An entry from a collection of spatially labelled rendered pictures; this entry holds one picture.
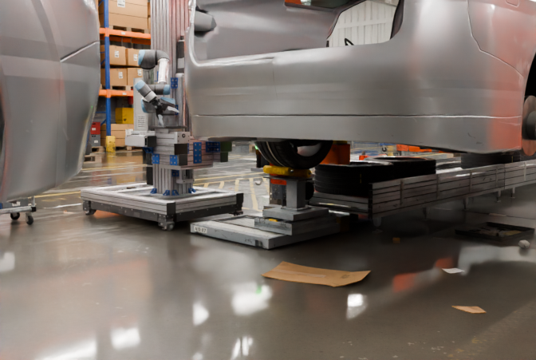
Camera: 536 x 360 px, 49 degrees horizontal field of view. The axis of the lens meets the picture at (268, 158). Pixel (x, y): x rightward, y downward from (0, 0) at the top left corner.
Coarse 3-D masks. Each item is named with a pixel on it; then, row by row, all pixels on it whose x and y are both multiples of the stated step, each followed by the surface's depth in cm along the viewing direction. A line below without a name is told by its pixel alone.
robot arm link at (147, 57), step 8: (144, 56) 448; (152, 56) 448; (144, 64) 451; (152, 64) 452; (144, 72) 457; (152, 72) 459; (144, 80) 461; (152, 80) 462; (144, 104) 472; (144, 112) 475; (152, 112) 476
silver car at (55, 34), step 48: (0, 0) 107; (48, 0) 117; (0, 48) 107; (48, 48) 118; (96, 48) 142; (0, 96) 108; (48, 96) 119; (96, 96) 145; (0, 144) 110; (48, 144) 121; (0, 192) 111
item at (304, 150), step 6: (318, 144) 437; (324, 144) 434; (294, 150) 411; (300, 150) 442; (306, 150) 438; (312, 150) 435; (318, 150) 431; (300, 156) 416; (306, 156) 421; (312, 156) 425
